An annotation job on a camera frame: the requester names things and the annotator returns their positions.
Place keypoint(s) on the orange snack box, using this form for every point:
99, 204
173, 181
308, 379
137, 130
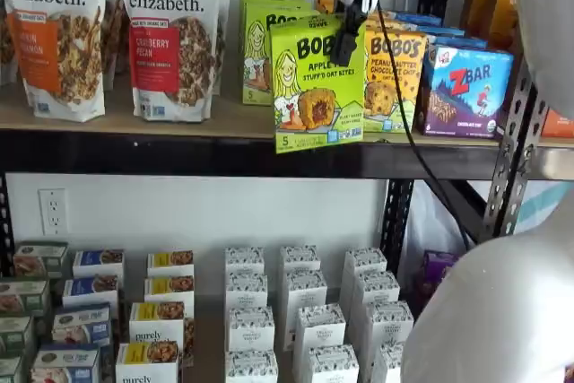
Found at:
507, 11
558, 125

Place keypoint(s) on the white patterned carton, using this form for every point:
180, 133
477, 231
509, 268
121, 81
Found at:
246, 289
305, 289
332, 365
251, 329
385, 365
319, 329
300, 257
244, 259
251, 367
388, 327
365, 259
376, 289

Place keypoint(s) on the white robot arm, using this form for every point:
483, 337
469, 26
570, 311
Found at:
493, 311

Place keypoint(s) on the white plastic sheet teal stripes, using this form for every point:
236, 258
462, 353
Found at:
430, 221

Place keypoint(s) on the yellow Bobo's peanut butter box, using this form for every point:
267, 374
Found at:
390, 87
385, 25
324, 2

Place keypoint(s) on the black rack side beam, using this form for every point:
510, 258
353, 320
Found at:
466, 215

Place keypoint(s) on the black rack shelf beam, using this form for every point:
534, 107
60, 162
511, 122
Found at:
179, 154

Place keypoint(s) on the white yellow granola box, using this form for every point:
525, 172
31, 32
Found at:
168, 289
157, 320
170, 262
148, 360

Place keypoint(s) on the white wall outlet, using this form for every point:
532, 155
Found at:
53, 212

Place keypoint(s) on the blue purple ZBar box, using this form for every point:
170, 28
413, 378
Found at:
466, 87
417, 18
462, 41
444, 31

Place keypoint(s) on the purple snack box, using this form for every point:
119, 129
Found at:
439, 264

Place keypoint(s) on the blue white oatmeal box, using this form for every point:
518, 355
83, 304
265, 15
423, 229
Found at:
80, 324
98, 262
65, 365
89, 291

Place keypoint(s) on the yellow oat bites box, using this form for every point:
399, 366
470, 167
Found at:
309, 105

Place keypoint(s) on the green white oatmeal box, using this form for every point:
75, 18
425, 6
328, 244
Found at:
40, 257
10, 369
15, 333
22, 298

